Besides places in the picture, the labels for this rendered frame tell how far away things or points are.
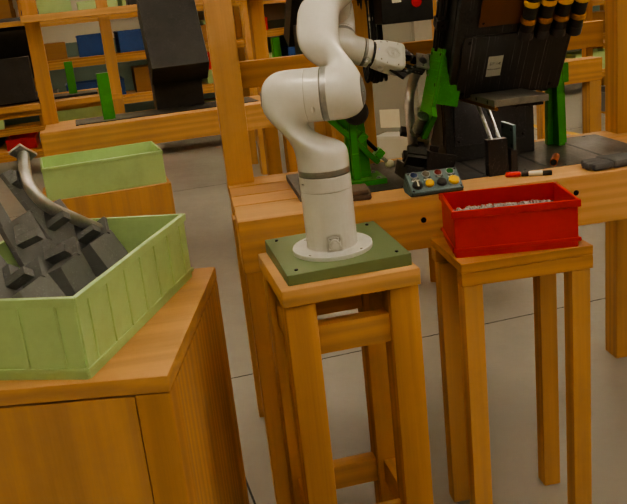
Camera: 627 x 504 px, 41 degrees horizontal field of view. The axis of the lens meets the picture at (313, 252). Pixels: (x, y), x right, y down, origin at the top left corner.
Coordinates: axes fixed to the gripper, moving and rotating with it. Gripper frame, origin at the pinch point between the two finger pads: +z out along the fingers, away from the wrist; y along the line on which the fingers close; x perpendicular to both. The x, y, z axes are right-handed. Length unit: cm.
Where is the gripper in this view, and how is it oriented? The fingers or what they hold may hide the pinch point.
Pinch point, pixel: (417, 65)
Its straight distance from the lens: 262.8
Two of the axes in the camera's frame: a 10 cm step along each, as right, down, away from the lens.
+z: 9.6, 1.6, 2.4
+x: -2.9, 4.6, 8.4
